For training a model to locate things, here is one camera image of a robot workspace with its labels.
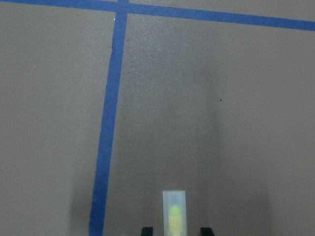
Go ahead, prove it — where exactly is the yellow highlighter pen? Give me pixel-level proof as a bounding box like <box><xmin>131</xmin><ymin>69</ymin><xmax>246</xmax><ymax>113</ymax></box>
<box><xmin>162</xmin><ymin>190</ymin><xmax>188</xmax><ymax>236</ymax></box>

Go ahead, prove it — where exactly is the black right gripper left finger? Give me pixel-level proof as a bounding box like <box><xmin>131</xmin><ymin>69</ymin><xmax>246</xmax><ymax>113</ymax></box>
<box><xmin>141</xmin><ymin>227</ymin><xmax>153</xmax><ymax>236</ymax></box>

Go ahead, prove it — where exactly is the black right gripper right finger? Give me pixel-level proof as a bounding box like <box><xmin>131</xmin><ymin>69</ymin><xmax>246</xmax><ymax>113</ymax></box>
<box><xmin>200</xmin><ymin>227</ymin><xmax>215</xmax><ymax>236</ymax></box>

